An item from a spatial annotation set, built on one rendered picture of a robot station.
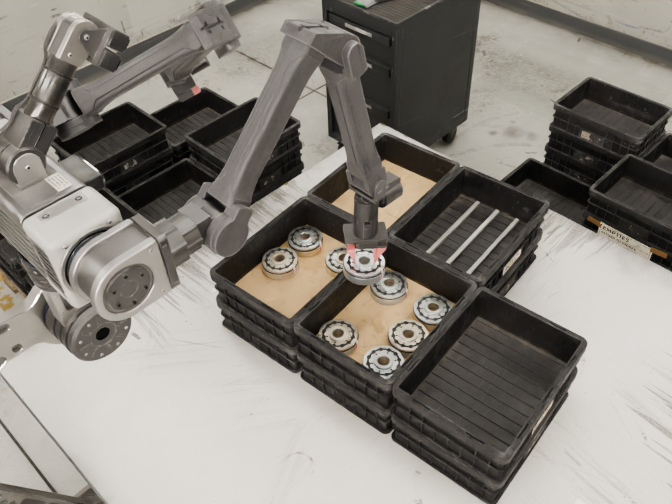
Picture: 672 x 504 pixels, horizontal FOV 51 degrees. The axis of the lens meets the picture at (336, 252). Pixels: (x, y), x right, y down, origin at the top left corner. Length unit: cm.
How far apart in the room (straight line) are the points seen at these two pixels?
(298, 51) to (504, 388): 97
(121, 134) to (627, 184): 214
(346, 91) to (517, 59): 341
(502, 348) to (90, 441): 107
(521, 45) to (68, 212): 395
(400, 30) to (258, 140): 191
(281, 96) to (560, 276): 127
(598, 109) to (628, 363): 158
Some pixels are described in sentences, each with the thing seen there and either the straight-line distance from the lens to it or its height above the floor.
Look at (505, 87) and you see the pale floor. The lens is 438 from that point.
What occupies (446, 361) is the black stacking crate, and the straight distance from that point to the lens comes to 179.
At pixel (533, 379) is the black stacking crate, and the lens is 180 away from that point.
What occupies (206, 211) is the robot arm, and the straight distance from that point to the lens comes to 124.
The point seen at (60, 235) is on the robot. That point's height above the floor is 153.
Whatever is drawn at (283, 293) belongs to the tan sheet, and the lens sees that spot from 194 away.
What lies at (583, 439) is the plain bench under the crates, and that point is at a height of 70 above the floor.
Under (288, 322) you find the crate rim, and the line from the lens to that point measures 174.
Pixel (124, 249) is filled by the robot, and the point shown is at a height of 150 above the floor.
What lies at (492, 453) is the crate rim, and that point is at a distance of 155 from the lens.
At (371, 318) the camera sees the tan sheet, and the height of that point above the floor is 83.
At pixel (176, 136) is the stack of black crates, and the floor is 38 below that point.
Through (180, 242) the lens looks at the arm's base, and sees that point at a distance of 118.
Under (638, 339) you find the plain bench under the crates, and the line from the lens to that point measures 212.
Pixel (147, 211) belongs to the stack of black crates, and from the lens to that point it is 299.
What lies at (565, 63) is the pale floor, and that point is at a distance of 470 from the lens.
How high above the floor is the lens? 226
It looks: 45 degrees down
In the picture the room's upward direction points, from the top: 3 degrees counter-clockwise
